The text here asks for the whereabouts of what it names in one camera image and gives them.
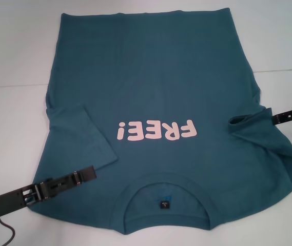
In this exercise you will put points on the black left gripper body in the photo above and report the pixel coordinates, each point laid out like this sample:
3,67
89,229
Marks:
4,202

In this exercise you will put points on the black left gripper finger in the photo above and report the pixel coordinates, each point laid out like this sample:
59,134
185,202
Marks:
85,175

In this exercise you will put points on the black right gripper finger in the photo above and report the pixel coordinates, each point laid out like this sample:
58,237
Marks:
281,118

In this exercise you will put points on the blue t-shirt with pink print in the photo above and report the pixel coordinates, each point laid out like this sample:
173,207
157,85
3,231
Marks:
145,89

